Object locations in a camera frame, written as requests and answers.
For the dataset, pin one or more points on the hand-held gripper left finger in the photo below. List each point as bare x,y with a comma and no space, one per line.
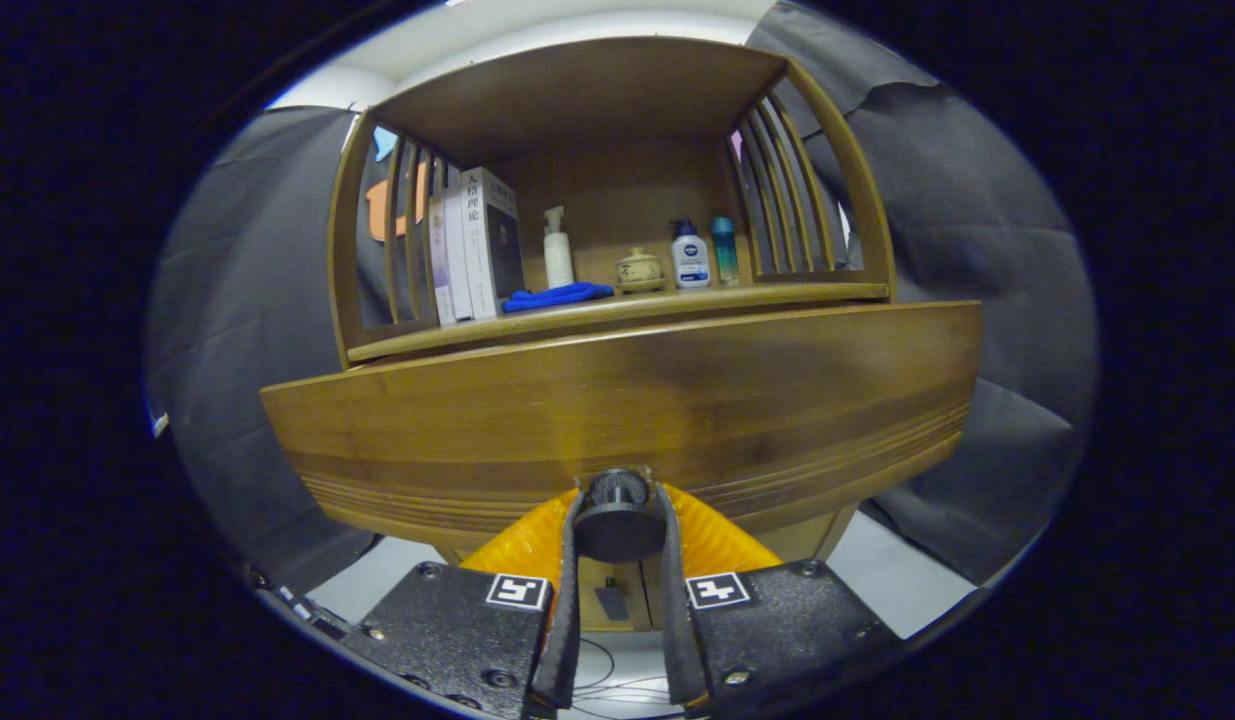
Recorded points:
565,620

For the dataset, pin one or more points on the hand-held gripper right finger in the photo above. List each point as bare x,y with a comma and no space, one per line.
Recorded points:
677,620

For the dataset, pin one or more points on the wooden drawer with black knob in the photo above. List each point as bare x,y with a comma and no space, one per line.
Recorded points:
627,390

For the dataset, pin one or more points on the wooden cabinet door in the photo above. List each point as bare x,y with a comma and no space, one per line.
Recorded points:
653,600
592,610

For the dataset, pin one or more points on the wooden cabinet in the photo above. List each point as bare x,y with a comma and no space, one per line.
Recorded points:
577,95

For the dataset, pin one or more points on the blue cloth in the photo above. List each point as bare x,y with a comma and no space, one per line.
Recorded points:
557,296

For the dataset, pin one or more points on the beige lidded ceramic cup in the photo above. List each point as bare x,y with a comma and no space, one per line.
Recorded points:
640,272

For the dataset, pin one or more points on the white lotion bottle blue cap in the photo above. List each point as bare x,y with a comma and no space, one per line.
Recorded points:
690,262

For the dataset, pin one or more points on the white pump bottle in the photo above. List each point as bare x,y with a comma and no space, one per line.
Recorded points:
558,260

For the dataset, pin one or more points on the teal bottle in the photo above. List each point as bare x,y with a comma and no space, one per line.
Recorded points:
724,255

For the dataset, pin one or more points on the pale purple book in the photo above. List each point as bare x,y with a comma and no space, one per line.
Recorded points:
440,265

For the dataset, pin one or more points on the thin white book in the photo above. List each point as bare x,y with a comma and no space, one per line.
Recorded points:
458,250

